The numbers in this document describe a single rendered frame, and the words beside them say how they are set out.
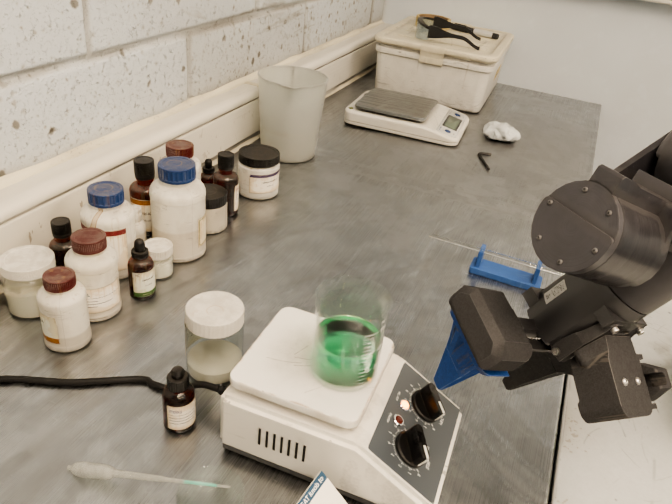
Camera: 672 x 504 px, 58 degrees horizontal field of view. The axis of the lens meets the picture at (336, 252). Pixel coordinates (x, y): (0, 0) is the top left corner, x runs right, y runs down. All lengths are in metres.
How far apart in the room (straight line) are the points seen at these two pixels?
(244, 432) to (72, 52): 0.54
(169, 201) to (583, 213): 0.54
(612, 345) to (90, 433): 0.45
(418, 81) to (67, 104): 0.94
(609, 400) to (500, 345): 0.09
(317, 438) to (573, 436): 0.29
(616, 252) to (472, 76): 1.20
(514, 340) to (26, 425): 0.44
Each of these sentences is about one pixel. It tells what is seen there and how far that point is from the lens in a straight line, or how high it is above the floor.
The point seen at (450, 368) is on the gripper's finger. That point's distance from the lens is 0.49.
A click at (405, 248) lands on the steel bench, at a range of 0.91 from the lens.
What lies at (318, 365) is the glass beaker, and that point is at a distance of 0.52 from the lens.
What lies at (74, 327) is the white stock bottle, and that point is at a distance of 0.69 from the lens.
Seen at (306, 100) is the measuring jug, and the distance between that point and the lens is 1.10.
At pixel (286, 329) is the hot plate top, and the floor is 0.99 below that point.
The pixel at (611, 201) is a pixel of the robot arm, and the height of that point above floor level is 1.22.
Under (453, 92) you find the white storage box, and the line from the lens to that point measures 1.57.
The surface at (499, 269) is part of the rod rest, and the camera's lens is 0.90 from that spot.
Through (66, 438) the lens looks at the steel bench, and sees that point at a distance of 0.63.
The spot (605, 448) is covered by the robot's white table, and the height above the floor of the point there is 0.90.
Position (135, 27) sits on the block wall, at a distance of 0.96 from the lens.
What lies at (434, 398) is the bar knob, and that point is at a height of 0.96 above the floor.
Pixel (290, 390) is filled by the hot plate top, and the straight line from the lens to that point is 0.53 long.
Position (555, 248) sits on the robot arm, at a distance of 0.39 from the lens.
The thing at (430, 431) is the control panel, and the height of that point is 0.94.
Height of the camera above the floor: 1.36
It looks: 31 degrees down
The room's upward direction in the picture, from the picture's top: 7 degrees clockwise
